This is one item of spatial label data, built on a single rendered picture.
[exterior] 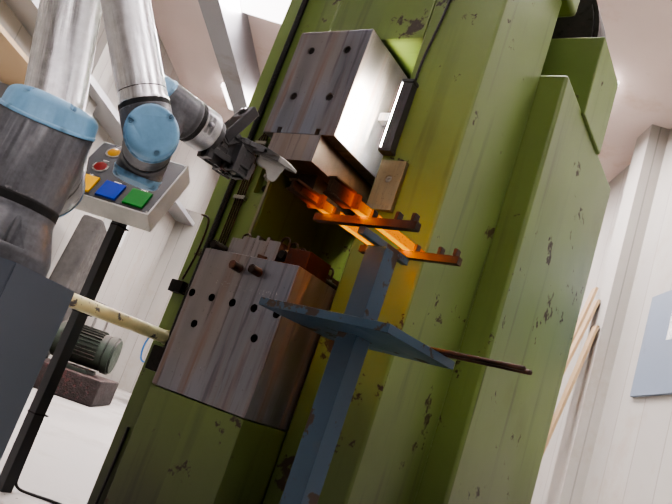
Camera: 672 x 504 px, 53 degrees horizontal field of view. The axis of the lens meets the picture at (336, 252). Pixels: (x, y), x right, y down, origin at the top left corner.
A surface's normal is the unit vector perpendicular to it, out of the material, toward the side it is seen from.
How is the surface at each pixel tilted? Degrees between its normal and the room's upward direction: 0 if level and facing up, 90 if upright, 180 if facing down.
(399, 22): 90
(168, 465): 90
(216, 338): 90
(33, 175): 90
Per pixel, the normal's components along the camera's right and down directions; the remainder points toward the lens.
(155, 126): 0.36, -0.04
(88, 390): 0.11, -0.20
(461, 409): -0.49, -0.37
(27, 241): 0.89, -0.16
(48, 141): 0.61, 0.01
